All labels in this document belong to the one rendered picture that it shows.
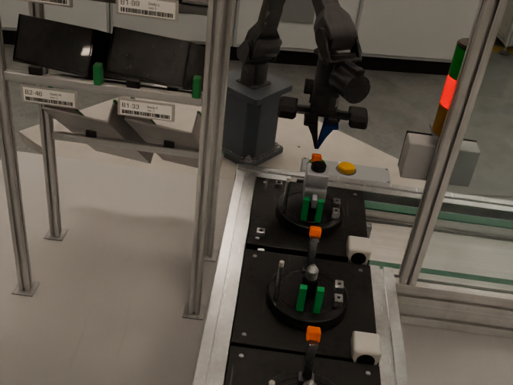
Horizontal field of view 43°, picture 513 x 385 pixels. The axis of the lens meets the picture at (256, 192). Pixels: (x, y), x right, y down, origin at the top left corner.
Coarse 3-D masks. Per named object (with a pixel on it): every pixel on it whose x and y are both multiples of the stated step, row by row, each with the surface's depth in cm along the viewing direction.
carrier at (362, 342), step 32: (256, 256) 122; (288, 256) 123; (256, 288) 115; (288, 288) 113; (320, 288) 106; (352, 288) 118; (256, 320) 109; (288, 320) 108; (320, 320) 107; (352, 320) 111; (288, 352) 104; (320, 352) 104; (352, 352) 104
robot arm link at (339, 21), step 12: (312, 0) 129; (324, 0) 126; (336, 0) 128; (324, 12) 125; (336, 12) 126; (324, 24) 125; (336, 24) 124; (348, 24) 126; (336, 36) 124; (348, 36) 125; (336, 48) 126; (348, 48) 127
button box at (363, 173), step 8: (304, 160) 155; (328, 160) 156; (304, 168) 152; (336, 168) 153; (360, 168) 154; (368, 168) 155; (376, 168) 155; (384, 168) 156; (344, 176) 151; (352, 176) 151; (360, 176) 151; (368, 176) 152; (376, 176) 152; (384, 176) 152
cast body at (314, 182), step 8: (312, 168) 127; (320, 168) 127; (328, 168) 129; (312, 176) 126; (320, 176) 126; (328, 176) 126; (304, 184) 131; (312, 184) 127; (320, 184) 127; (304, 192) 128; (312, 192) 128; (320, 192) 128; (312, 200) 126; (312, 208) 127
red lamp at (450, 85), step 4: (448, 76) 103; (448, 80) 103; (452, 80) 102; (456, 80) 102; (448, 84) 103; (452, 84) 102; (444, 88) 104; (448, 88) 103; (452, 88) 102; (444, 92) 104; (448, 92) 103; (452, 92) 103; (444, 96) 104; (448, 96) 103; (440, 100) 106; (444, 100) 104; (448, 100) 104; (444, 104) 104; (448, 104) 104
